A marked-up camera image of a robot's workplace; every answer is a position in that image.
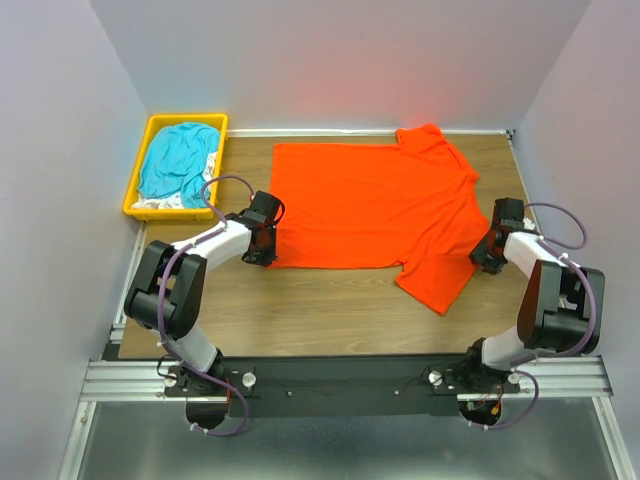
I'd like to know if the white t shirt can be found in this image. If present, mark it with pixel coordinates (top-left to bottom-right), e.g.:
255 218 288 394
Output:
133 152 218 210

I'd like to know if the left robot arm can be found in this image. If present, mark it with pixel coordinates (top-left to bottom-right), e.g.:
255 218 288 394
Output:
124 191 285 384

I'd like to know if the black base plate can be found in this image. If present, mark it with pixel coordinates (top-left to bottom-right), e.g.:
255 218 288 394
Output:
164 354 520 418

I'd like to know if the orange t shirt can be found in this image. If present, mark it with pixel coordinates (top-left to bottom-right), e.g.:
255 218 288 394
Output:
270 124 488 315

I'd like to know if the light blue t shirt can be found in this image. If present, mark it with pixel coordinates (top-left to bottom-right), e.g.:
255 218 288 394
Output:
144 122 220 194

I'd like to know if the yellow plastic bin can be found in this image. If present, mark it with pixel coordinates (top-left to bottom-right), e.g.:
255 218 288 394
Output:
122 113 228 221

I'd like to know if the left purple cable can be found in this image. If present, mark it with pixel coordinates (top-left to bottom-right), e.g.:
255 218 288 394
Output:
156 174 251 437

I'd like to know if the aluminium frame rail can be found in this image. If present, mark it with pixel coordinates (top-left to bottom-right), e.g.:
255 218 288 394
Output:
55 222 634 480

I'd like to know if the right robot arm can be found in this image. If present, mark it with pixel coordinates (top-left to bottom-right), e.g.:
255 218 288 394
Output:
458 226 605 391

